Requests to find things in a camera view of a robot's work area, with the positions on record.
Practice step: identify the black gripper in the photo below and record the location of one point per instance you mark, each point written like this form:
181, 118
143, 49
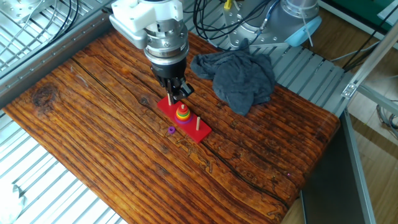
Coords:
169, 71

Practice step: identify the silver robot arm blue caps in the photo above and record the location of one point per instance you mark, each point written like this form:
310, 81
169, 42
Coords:
166, 43

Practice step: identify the red Hanoi base with pegs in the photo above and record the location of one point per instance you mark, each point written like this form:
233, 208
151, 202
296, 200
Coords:
192, 132

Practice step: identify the dark grey cloth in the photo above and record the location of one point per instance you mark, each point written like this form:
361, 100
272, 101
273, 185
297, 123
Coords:
239, 81

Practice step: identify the wood-grain table mat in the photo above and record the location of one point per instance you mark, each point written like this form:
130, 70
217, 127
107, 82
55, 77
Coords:
109, 155

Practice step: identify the grey aluminium table beam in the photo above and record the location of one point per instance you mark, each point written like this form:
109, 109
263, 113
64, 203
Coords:
46, 56

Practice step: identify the dark grey side panel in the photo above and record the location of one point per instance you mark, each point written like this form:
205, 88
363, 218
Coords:
332, 186

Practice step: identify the green floor mat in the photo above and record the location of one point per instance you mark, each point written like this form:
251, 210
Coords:
357, 9

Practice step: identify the white crumpled cloth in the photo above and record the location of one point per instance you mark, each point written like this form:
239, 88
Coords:
11, 205

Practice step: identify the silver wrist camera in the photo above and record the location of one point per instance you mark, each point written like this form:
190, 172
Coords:
130, 35

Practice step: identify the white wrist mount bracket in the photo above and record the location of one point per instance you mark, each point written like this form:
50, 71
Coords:
133, 15

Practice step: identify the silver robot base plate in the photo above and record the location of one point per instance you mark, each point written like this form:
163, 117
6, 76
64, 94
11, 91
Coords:
239, 31

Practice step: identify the silver aluminium frame profile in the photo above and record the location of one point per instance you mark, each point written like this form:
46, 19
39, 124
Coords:
373, 59

